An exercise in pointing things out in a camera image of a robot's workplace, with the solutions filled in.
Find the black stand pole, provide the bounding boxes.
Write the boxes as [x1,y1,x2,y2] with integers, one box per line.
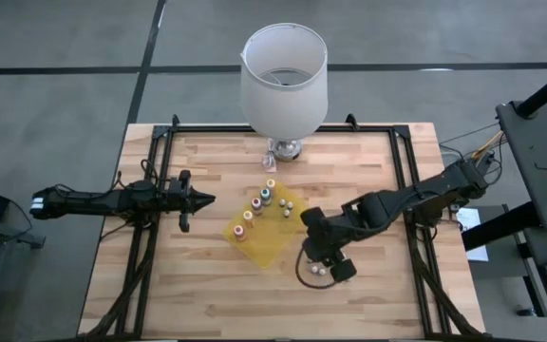
[514,60,547,119]

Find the white paper sheet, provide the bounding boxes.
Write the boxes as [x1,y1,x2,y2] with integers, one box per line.
[456,207,491,263]

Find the yellow translucent plastic bin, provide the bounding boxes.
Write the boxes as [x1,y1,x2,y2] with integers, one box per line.
[221,180,309,270]

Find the black stand strut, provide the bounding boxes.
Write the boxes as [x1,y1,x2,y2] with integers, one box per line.
[461,201,543,252]

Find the black side desk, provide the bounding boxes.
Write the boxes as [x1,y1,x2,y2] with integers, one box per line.
[494,97,547,232]

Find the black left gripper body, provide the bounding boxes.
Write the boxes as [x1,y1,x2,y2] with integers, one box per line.
[160,178,181,218]

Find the black aluminium table frame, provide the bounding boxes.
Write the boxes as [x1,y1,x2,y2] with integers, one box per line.
[77,113,486,341]

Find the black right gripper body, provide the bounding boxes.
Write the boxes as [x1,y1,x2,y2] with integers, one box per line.
[300,206,349,267]

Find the yellow cable bundle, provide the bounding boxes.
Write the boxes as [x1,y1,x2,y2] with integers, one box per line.
[472,130,505,165]

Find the white lamp shade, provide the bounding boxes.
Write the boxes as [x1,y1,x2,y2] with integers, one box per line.
[238,22,330,162]

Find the grey side cart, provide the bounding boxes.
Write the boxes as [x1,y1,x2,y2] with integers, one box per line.
[0,216,47,342]

